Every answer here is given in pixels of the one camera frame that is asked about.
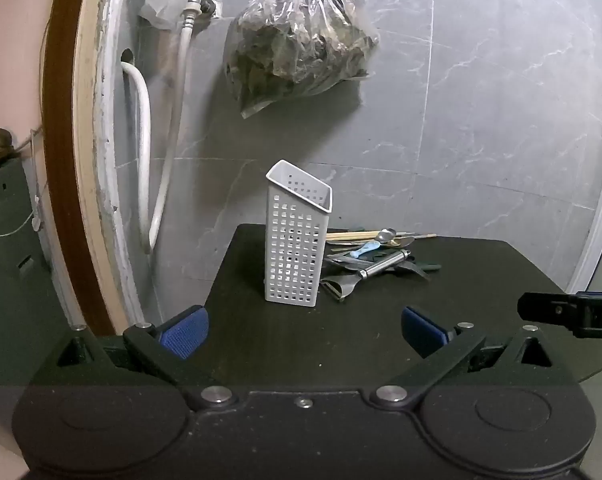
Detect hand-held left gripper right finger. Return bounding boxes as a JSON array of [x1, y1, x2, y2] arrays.
[[371, 306, 579, 411]]

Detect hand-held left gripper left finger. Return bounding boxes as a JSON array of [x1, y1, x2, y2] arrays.
[[55, 304, 237, 411]]

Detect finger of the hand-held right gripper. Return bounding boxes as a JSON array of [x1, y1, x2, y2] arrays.
[[517, 292, 576, 331]]

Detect black handle scissors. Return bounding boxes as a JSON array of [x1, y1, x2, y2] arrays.
[[391, 250, 442, 278]]

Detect steel handle peeler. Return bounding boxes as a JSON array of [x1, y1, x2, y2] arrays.
[[321, 249, 413, 303]]

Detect small blue handled spoon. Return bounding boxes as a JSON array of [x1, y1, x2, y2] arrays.
[[350, 240, 382, 262]]

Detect white perforated utensil holder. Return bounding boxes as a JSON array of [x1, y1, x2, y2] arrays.
[[265, 159, 334, 307]]

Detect clear bag of dried leaves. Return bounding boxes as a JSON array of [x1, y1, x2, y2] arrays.
[[222, 0, 380, 120]]

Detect white hose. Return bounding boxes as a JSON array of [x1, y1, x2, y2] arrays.
[[120, 0, 202, 255]]

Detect thin white cord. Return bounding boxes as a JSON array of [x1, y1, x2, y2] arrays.
[[0, 127, 49, 237]]

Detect wooden door frame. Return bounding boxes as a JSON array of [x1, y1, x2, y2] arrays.
[[41, 0, 149, 336]]

